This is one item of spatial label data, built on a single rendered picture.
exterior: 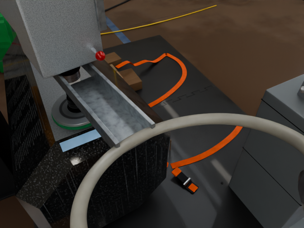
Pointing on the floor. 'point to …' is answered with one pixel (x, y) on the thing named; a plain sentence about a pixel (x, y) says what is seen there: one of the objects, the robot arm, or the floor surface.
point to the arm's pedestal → (273, 162)
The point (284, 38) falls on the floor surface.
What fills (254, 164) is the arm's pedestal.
